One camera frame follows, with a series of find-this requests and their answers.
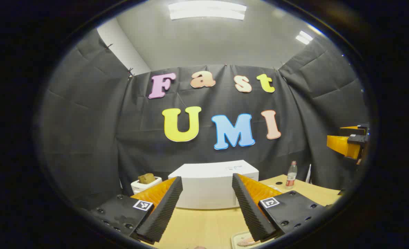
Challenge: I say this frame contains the clear bottle with red label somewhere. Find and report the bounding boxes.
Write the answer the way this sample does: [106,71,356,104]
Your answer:
[285,161,298,190]

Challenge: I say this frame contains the white tray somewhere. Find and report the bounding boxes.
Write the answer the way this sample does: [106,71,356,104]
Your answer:
[231,231,260,248]

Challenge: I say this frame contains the white microwave oven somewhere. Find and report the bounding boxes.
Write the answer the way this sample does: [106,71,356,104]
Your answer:
[168,160,260,210]

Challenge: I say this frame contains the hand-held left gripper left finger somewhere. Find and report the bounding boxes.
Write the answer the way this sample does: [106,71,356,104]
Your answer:
[89,176,183,244]

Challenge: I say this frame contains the long ceiling light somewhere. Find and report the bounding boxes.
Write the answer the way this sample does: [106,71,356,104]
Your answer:
[168,1,247,20]

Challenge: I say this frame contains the white toaster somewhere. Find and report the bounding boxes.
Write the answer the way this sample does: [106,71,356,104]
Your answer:
[131,176,163,195]

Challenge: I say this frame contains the sesame-coated bread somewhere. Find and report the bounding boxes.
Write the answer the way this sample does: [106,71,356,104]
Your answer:
[237,238,261,247]

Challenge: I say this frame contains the black backdrop cloth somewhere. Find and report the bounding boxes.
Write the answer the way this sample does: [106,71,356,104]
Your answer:
[40,29,369,211]

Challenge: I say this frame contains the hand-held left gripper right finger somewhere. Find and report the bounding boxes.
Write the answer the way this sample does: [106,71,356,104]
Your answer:
[231,173,329,242]

